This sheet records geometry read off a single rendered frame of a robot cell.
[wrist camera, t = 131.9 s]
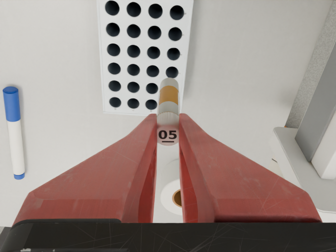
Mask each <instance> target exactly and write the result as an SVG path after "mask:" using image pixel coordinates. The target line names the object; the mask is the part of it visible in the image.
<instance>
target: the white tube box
mask: <svg viewBox="0 0 336 252"><path fill-rule="evenodd" d="M193 4H194V0H96V7H97V24H98V41H99V57H100V74H101V91H102V108H103V113H104V114H117V115H133V116H148V115H149V114H157V108H158V97H159V92H160V84H161V82H162V80H164V79H166V78H173V79H175V80H176V81H177V82H178V87H179V96H180V113H182V104H183V95H184V86H185V77H186V68H187V59H188V49H189V40H190V31H191V22H192V13H193Z"/></svg>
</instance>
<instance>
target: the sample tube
mask: <svg viewBox="0 0 336 252"><path fill-rule="evenodd" d="M156 115H157V142H158V143H159V144H161V145H163V146H173V145H175V144H177V143H178V142H179V115H180V94H179V84H178V82H177V81H176V80H175V79H174V78H170V77H168V78H165V79H163V80H162V81H161V83H160V88H159V94H158V103H157V114H156Z"/></svg>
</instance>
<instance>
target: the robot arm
mask: <svg viewBox="0 0 336 252"><path fill-rule="evenodd" d="M157 147H158V142H157V114H156V113H151V114H149V115H148V116H147V117H146V118H145V119H144V120H143V121H142V122H141V123H140V124H139V125H138V126H137V127H135V128H134V129H133V130H132V131H131V132H130V133H129V134H128V135H127V136H125V137H124V138H122V139H120V140H118V141H117V142H115V143H113V144H112V145H110V146H108V147H106V148H105V149H103V150H101V151H99V152H98V153H96V154H94V155H93V156H91V157H89V158H87V159H86V160H84V161H82V162H81V163H79V164H77V165H75V166H74V167H72V168H70V169H68V170H67V171H65V172H63V173H62V174H60V175H58V176H56V177H55V178H53V179H51V180H49V181H48V182H46V183H44V184H43V185H41V186H39V187H37V188H36V189H34V190H32V191H30V192H29V193H28V194H27V196H26V198H25V200H24V202H23V204H22V206H21V208H20V210H19V212H18V214H17V216H16V218H15V220H14V222H13V224H12V226H11V228H10V231H9V233H8V235H7V237H6V239H5V241H4V243H3V245H2V247H1V249H0V252H336V222H323V221H322V219H321V217H320V215H319V213H318V211H317V209H316V207H315V205H314V203H313V201H312V199H311V197H310V195H309V194H308V193H307V192H306V191H305V190H303V189H301V188H300V187H298V186H296V185H294V184H293V183H291V182H289V181H287V180H286V179H284V178H282V177H280V176H279V175H277V174H275V173H274V172H272V171H270V170H268V169H267V168H265V167H263V166H261V165H260V164H258V163H256V162H255V161H253V160H251V159H249V158H248V157H246V156H244V155H242V154H241V153H239V152H237V151H235V150H234V149H232V148H230V147H229V146H227V145H225V144H223V143H222V142H220V141H218V140H216V139H215V138H213V137H211V136H210V135H208V134H207V133H206V132H205V131H204V130H203V129H202V128H201V127H200V126H199V125H198V124H197V123H196V122H195V121H194V120H193V119H191V118H190V117H189V116H188V115H187V114H186V113H180V114H179V142H178V148H179V181H180V193H181V206H182V219H183V223H153V218H154V205H155V193H156V181H157Z"/></svg>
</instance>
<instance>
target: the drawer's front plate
mask: <svg viewBox="0 0 336 252"><path fill-rule="evenodd" d="M297 131H298V128H289V127H275V128H274V129H273V131H272V134H271V136H270V139H269V145H270V147H271V149H272V151H273V154H274V156H275V158H276V161H277V163H278V165H279V167H280V170H281V172H282V174H283V176H284V179H285V180H287V181H289V182H291V183H292V184H294V185H296V186H297V187H299V188H301V189H303V190H304V191H306V192H307V193H308V194H309V196H310V197H311V199H312V201H313V203H314V205H315V207H316V209H317V211H318V214H319V216H320V218H321V220H322V222H323V223H336V177H335V179H322V178H320V176H319V174H318V173H317V171H316V169H315V168H314V166H313V164H312V162H308V161H307V159H306V158H305V156H304V154H303V152H302V151H301V149H300V147H299V145H298V144H297V142H296V140H295V137H296V134H297Z"/></svg>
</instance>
